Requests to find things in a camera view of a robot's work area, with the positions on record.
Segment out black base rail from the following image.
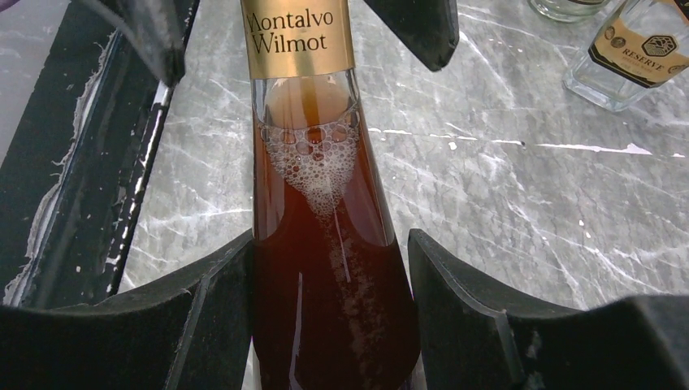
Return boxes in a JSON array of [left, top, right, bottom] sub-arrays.
[[1, 1, 199, 309]]

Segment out dark bottle gold cap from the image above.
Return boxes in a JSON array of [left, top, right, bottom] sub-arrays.
[[241, 1, 420, 389]]

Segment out standing clear empty bottle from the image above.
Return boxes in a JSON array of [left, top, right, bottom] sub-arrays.
[[527, 0, 609, 23]]

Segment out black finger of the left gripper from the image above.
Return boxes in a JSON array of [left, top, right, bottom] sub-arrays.
[[81, 0, 185, 87], [366, 0, 459, 72]]

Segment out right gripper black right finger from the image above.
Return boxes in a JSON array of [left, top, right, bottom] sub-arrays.
[[408, 229, 688, 389]]

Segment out small dark capped bottle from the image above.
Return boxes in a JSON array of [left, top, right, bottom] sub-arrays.
[[563, 0, 688, 112]]

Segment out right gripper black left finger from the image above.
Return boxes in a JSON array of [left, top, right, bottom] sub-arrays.
[[1, 232, 252, 389]]

